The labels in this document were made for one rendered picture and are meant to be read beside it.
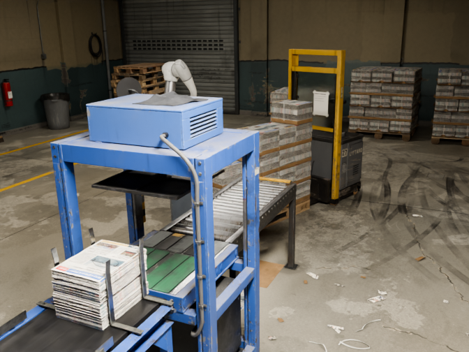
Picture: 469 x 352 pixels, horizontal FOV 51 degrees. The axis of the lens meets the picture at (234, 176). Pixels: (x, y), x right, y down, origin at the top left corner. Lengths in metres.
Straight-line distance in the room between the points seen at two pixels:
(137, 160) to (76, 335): 0.86
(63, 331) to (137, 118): 1.08
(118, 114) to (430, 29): 9.14
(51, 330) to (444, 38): 9.84
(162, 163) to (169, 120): 0.22
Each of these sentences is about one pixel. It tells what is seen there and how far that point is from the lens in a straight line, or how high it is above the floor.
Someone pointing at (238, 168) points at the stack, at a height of 0.77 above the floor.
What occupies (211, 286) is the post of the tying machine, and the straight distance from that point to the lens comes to 2.56.
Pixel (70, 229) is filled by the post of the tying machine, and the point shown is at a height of 1.05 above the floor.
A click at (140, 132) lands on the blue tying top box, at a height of 1.62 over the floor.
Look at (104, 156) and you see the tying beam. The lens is 2.62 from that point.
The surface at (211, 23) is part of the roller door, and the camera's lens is 12.50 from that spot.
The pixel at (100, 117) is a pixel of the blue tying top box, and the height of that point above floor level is 1.68.
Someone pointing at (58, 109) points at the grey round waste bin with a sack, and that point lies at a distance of 11.46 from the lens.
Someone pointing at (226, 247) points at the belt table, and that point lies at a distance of 3.15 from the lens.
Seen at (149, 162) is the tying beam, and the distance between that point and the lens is 2.46.
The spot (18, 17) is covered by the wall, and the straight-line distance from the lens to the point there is 11.67.
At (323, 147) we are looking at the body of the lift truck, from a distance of 6.22.
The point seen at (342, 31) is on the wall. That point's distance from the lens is 11.45.
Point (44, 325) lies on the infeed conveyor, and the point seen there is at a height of 0.80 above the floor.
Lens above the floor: 2.14
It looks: 17 degrees down
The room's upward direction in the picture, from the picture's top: 1 degrees counter-clockwise
